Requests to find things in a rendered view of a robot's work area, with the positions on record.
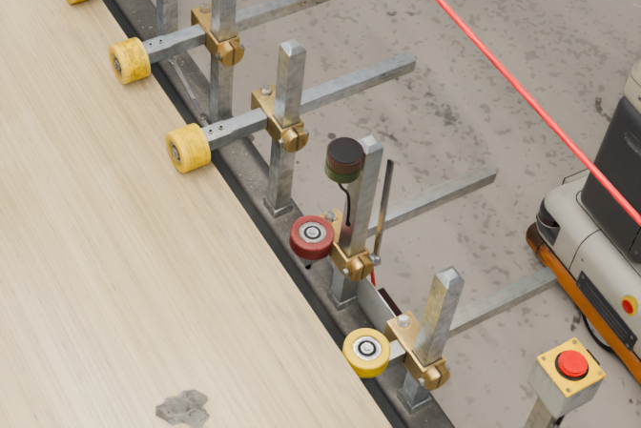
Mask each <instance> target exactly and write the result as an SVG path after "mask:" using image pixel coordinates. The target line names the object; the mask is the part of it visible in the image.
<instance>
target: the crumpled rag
mask: <svg viewBox="0 0 641 428"><path fill-rule="evenodd" d="M206 401H208V397H207V396H206V395H204V394H202V393H200V392H199V391H197V390H196V389H189V390H181V391H180V393H179V394H178V396H176V397H166V398H165V399H164V401H163V403H160V404H158V405H156V406H155V416H158V417H159V418H162V419H165V421H167V422H168V423H169V424H172V425H174V426H175V425H177V424H179V423H184V424H185V423H186V424H188V426H189V425H190V426H191V428H192V427H193V428H201V427H203V426H204V425H203V424H204V423H205V422H206V421H207V419H210V414H209V413H208V412H207V410H206V409H205V408H203V405H204V404H205V402H206Z"/></svg>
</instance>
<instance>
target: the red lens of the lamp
mask: <svg viewBox="0 0 641 428"><path fill-rule="evenodd" d="M339 138H349V137H338V138H336V139H334V140H332V141H331V142H330V143H329V144H328V146H327V151H326V157H325V160H326V164H327V165H328V167H329V168H330V169H331V170H333V171H334V172H336V173H343V174H349V173H354V172H356V171H357V170H358V169H359V168H360V167H361V165H362V159H363V147H362V145H361V144H360V143H359V142H358V141H357V140H355V139H353V138H349V139H352V140H354V141H356V142H357V143H359V145H360V146H361V148H362V156H361V158H360V159H359V160H358V161H356V162H354V163H353V164H352V163H351V164H342V163H339V162H337V161H335V160H334V159H333V158H332V157H331V156H330V154H329V146H330V145H331V143H332V142H333V141H335V140H337V139H339Z"/></svg>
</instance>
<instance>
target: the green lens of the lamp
mask: <svg viewBox="0 0 641 428"><path fill-rule="evenodd" d="M361 169H362V166H361V167H360V168H359V169H358V170H357V171H356V172H354V173H350V174H341V173H336V172H334V171H332V170H331V169H330V168H329V167H328V165H327V164H326V160H325V164H324V171H325V174H326V175H327V177H328V178H329V179H331V180H332V181H334V182H337V183H341V184H347V183H351V182H353V181H355V180H356V179H358V177H359V176H360V174H361Z"/></svg>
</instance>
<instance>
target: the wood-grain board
mask: <svg viewBox="0 0 641 428"><path fill-rule="evenodd" d="M127 39H128V37H127V36H126V34H125V33H124V31H123V30H122V29H121V28H120V26H119V25H118V23H117V22H116V20H115V19H114V17H113V16H112V14H111V13H110V11H109V10H108V8H107V7H106V5H105V4H104V2H103V1H102V0H85V1H82V2H79V3H76V4H72V5H71V4H69V3H68V1H67V0H0V428H191V426H190V425H189V426H188V424H186V423H185V424H184V423H179V424H177V425H175V426H174V425H172V424H169V423H168V422H167V421H165V419H162V418H159V417H158V416H155V406H156V405H158V404H160V403H163V401H164V399H165V398H166V397H176V396H178V394H179V393H180V391H181V390H189V389H196V390H197V391H199V392H200V393H202V394H204V395H206V396H207V397H208V401H206V402H205V404H204V405H203V408H205V409H206V410H207V412H208V413H209V414H210V419H207V421H206V422H205V423H204V424H203V425H204V426H203V427H201V428H393V427H392V426H391V425H390V423H389V422H388V420H387V419H386V417H385V416H384V414H383V412H382V411H381V409H380V408H379V406H378V405H377V403H376V402H375V401H374V399H373V398H372V397H371V396H370V394H369V393H368V391H367V390H366V388H365V387H364V385H363V384H362V382H361V380H360V379H359V377H358V376H357V375H356V373H355V372H354V370H353V369H352V367H351V366H350V364H349V363H348V361H347V360H346V358H345V357H344V355H343V354H342V352H341V351H340V349H339V348H338V346H337V345H336V343H335V342H334V340H333V339H332V337H331V336H330V335H329V334H328V332H327V331H326V329H325V328H324V326H323V325H322V324H321V322H320V320H319V319H318V317H317V316H316V314H315V313H314V311H313V310H312V308H311V307H310V305H309V304H308V302H307V301H306V299H305V298H304V297H303V295H302V294H301V292H300V290H299V289H298V287H297V286H296V284H295V283H294V281H293V280H292V278H291V277H290V275H289V274H287V272H286V271H285V269H284V268H283V266H282V265H281V263H280V262H279V260H278V258H277V257H276V255H275V254H274V252H273V251H272V249H271V248H270V247H269V245H268V244H267V242H266V241H265V239H264V238H263V236H262V235H261V233H260V232H259V230H258V228H257V227H256V225H255V224H254V223H253V221H252V220H251V218H250V217H249V215H248V214H247V213H246V212H245V210H244V209H243V207H242V206H241V204H240V203H239V201H238V199H237V198H236V197H235V195H234V194H233V192H232V191H231V189H230V188H229V186H228V185H227V183H226V182H225V180H224V179H223V177H222V176H221V174H220V173H219V171H218V170H217V168H216V167H215V165H214V164H213V162H212V161H210V163H208V164H206V165H204V166H201V167H199V168H196V169H194V170H191V171H189V172H187V173H181V172H180V171H179V170H178V169H177V168H176V166H175V165H174V163H173V161H172V159H171V157H170V155H169V152H168V149H167V145H166V134H167V133H168V132H171V131H174V130H176V129H179V128H182V127H184V126H187V124H186V123H185V121H184V120H183V119H182V117H181V116H180V114H179V113H178V111H177V110H176V108H175V106H174V105H173V103H172V102H171V100H170V99H169V97H168V96H167V95H166V93H165V92H164V90H162V88H161V87H160V85H159V84H158V82H157V81H156V79H155V77H154V76H153V74H152V73H150V75H149V76H146V77H144V78H141V79H138V80H135V81H133V82H130V83H128V84H122V83H121V82H120V81H119V80H118V79H117V77H116V75H115V73H114V70H113V67H112V64H111V61H110V57H109V46H110V45H112V44H115V43H118V42H121V41H124V40H127Z"/></svg>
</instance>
